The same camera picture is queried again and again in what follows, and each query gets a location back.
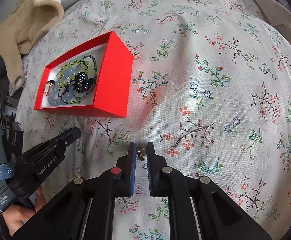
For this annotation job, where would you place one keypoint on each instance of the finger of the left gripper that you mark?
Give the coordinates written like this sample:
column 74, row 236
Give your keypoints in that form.
column 53, row 144

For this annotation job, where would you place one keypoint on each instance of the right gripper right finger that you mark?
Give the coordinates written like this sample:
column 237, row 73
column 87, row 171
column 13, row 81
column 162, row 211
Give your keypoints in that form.
column 198, row 208

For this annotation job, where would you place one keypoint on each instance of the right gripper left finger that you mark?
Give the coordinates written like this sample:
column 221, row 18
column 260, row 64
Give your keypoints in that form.
column 84, row 209

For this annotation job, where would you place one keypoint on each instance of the small gold earring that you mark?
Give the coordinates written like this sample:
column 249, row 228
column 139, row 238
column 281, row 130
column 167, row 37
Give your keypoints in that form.
column 141, row 153

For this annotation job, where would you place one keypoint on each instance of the black hair claw clip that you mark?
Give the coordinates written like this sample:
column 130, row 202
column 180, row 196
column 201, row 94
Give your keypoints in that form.
column 83, row 83

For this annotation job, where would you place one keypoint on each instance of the left hand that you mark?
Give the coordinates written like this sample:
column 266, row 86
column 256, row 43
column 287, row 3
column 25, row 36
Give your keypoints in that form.
column 15, row 215

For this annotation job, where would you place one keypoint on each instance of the black device beside bed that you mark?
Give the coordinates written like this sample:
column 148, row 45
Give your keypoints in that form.
column 15, row 138

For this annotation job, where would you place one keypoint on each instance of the red cardboard box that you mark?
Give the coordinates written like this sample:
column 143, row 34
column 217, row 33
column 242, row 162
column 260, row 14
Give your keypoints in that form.
column 105, row 58

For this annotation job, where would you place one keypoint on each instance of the floral bed sheet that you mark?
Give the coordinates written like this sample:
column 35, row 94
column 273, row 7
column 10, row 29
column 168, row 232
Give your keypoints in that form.
column 210, row 87

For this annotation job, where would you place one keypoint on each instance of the beige knit sweater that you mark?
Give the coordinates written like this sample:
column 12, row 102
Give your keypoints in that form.
column 29, row 21

